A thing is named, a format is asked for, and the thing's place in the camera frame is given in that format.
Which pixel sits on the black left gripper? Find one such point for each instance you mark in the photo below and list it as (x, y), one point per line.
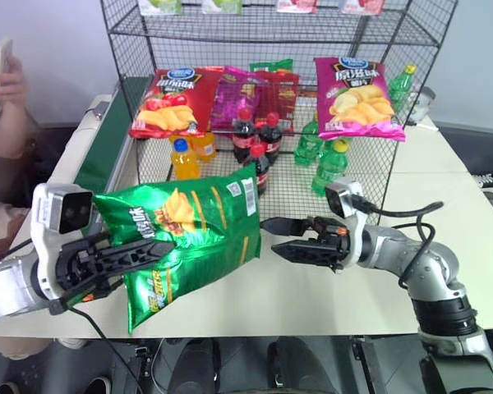
(76, 262)

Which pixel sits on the small purple snack bag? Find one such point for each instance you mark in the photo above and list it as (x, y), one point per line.
(234, 98)

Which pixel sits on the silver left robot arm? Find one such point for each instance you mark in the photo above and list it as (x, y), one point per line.
(8, 287)

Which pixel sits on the white smartphone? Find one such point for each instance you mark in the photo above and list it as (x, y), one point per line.
(2, 61)

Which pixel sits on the small dark red snack bag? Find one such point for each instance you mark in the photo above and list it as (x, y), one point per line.
(283, 98)

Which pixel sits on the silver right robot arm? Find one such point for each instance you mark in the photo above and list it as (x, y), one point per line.
(439, 287)

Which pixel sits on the green and white carton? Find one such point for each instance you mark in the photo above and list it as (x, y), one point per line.
(160, 6)
(222, 5)

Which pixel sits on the small green snack bag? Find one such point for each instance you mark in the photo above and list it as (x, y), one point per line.
(271, 65)

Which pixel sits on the large pink chips bag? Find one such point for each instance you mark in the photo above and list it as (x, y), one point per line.
(357, 98)

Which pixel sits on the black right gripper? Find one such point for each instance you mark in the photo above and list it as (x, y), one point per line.
(333, 242)

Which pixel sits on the cola bottle red cap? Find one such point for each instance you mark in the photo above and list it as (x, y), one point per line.
(259, 168)
(243, 139)
(271, 141)

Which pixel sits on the pink and white carton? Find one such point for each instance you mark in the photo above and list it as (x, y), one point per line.
(296, 5)
(362, 5)

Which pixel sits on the person's forearm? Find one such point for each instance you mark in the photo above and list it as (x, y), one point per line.
(6, 131)

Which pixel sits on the white round device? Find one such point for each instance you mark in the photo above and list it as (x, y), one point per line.
(423, 104)

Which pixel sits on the orange soda bottle blue cap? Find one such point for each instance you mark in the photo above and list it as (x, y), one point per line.
(184, 162)

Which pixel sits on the green belt conveyor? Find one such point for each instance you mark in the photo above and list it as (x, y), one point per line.
(102, 143)

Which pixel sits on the green soda bottle yellow cap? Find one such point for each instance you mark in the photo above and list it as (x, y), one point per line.
(328, 168)
(400, 88)

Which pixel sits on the large red chips bag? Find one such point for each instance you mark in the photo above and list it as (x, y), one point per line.
(172, 98)

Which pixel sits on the person's hand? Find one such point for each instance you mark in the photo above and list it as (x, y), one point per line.
(13, 84)

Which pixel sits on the large green chips bag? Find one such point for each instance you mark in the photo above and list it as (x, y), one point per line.
(197, 230)

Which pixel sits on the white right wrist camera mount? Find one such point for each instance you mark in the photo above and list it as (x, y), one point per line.
(345, 201)

